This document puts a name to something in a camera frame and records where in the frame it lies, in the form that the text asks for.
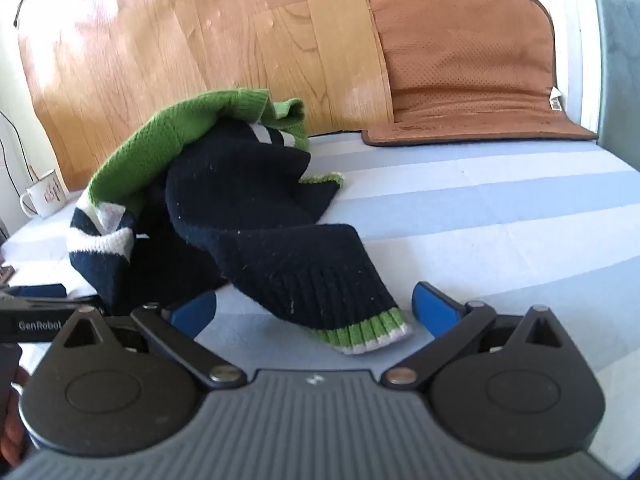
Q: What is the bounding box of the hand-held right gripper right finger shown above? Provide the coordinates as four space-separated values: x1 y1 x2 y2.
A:
382 282 569 392

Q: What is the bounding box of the blue striped bed sheet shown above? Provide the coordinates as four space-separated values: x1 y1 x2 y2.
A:
0 129 640 392

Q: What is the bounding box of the person's left hand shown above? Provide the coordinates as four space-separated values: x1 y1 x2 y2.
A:
0 367 27 467

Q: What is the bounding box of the brown mesh mat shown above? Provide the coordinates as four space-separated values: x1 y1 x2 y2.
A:
361 0 600 149

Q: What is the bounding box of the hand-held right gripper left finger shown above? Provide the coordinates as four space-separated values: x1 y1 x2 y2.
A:
62 290 246 392

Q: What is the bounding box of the thin black cable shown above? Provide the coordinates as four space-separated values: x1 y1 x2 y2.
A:
0 110 39 184

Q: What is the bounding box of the white mug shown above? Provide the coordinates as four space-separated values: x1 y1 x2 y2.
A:
20 169 69 219

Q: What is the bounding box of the wooden headboard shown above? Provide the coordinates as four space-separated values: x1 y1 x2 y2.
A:
17 0 396 193

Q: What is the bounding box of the navy and green knit sweater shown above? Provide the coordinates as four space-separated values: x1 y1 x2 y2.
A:
67 89 414 356

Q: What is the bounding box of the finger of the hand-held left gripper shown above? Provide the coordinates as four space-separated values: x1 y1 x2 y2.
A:
0 284 101 312

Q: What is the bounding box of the white framed window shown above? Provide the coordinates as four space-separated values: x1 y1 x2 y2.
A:
565 0 640 171

